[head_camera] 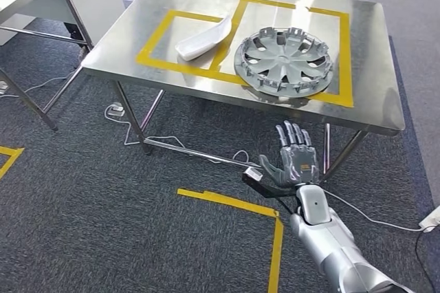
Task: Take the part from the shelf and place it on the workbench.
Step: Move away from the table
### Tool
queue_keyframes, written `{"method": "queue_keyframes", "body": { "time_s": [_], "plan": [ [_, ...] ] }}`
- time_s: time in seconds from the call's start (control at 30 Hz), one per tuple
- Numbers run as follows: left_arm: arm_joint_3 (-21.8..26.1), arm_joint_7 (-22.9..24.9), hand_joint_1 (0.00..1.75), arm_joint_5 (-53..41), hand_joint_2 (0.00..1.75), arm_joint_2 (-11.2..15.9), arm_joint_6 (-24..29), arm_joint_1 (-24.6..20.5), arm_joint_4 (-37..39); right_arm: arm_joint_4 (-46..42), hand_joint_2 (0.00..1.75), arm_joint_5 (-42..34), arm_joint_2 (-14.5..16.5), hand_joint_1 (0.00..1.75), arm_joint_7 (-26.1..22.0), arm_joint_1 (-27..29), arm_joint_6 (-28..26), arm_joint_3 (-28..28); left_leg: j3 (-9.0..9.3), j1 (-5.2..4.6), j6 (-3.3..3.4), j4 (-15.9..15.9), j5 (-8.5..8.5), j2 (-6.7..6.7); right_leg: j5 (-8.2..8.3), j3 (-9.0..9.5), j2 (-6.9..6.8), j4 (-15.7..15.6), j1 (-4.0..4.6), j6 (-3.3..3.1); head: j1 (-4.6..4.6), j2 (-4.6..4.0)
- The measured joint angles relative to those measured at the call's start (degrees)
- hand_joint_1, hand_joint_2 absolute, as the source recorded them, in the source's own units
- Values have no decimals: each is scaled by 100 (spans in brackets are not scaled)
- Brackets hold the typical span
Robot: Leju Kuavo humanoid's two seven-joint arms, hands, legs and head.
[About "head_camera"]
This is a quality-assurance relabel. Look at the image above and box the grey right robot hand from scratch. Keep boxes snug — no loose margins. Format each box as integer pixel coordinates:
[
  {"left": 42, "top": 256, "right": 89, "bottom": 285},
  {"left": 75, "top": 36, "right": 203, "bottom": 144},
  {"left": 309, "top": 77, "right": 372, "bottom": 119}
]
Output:
[{"left": 258, "top": 120, "right": 321, "bottom": 189}]

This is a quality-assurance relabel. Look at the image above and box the silver plastic wheel hubcap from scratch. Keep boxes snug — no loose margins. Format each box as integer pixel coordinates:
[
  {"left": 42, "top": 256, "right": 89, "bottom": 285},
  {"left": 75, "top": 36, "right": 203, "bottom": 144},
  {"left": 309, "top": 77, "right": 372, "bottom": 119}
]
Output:
[{"left": 233, "top": 25, "right": 334, "bottom": 98}]

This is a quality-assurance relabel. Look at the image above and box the white curved plastic part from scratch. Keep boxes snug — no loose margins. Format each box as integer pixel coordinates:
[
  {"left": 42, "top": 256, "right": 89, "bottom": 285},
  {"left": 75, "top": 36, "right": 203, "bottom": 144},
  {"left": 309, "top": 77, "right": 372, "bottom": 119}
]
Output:
[{"left": 174, "top": 14, "right": 233, "bottom": 62}]

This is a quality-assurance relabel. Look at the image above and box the yellow angled floor tape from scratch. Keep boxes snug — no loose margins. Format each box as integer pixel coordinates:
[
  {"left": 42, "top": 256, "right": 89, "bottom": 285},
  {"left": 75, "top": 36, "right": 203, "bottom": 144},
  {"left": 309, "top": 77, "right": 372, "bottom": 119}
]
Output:
[{"left": 177, "top": 188, "right": 285, "bottom": 293}]

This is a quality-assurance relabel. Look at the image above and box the large yellow bench tape outline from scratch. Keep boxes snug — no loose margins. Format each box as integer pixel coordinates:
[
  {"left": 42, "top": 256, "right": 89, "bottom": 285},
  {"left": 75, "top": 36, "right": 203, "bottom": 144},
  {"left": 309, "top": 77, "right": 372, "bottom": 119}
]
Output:
[{"left": 209, "top": 0, "right": 355, "bottom": 109}]

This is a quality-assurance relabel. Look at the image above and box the white power strip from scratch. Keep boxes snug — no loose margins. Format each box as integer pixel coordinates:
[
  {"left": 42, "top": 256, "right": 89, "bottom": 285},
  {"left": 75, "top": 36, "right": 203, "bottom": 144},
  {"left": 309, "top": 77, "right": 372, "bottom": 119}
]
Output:
[{"left": 418, "top": 205, "right": 440, "bottom": 233}]

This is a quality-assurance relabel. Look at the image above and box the small yellow bench tape outline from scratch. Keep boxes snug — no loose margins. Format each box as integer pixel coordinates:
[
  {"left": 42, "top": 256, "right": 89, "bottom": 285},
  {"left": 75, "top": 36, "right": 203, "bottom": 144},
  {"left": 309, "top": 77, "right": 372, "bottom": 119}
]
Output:
[{"left": 134, "top": 9, "right": 238, "bottom": 86}]

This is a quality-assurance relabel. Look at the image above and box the yellow square floor tape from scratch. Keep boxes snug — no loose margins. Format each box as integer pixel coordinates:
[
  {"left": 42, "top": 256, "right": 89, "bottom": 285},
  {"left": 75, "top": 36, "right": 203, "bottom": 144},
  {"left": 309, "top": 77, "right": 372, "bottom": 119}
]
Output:
[{"left": 0, "top": 145, "right": 26, "bottom": 181}]

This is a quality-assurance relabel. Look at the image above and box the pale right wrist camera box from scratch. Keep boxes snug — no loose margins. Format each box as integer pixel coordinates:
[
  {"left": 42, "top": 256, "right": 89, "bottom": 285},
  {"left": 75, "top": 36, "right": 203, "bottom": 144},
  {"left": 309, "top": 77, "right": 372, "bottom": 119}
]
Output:
[{"left": 243, "top": 166, "right": 264, "bottom": 184}]

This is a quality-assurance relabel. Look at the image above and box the white floor cable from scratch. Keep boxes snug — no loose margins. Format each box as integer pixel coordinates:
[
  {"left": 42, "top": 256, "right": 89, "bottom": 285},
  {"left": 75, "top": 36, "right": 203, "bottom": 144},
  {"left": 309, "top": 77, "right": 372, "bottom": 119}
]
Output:
[
  {"left": 0, "top": 74, "right": 66, "bottom": 100},
  {"left": 103, "top": 102, "right": 263, "bottom": 170},
  {"left": 322, "top": 188, "right": 427, "bottom": 233}
]

